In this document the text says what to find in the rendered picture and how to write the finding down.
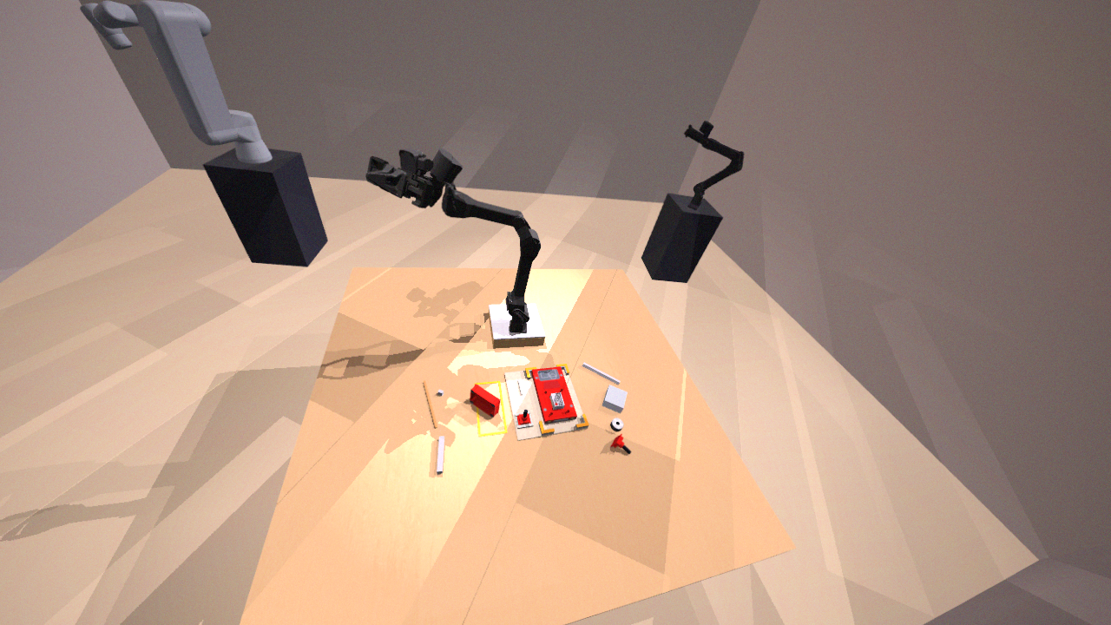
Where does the red block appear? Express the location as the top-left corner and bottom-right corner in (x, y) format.
(611, 434), (632, 454)

